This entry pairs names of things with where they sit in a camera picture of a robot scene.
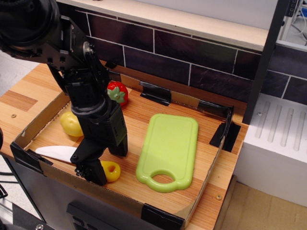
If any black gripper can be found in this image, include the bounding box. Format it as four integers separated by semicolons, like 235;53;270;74
70;100;128;185

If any white toy knife yellow handle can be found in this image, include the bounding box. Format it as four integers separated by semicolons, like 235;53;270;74
35;146;121;182

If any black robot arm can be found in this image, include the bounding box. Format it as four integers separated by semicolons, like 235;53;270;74
0;0;128;185

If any green plastic cutting board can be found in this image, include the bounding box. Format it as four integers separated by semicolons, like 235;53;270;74
136;114;199;193

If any white ribbed drain board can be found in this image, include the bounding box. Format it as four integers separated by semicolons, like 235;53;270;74
234;94;307;207

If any yellow toy potato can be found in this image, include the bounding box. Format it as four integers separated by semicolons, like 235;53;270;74
60;112;83;137

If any black box under table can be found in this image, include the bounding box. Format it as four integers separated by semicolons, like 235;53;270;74
66;203;142;230

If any red toy tomato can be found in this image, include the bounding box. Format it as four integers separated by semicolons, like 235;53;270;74
107;81;129;106

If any wooden shelf with dark posts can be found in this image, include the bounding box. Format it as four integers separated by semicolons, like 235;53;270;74
63;0;289;124

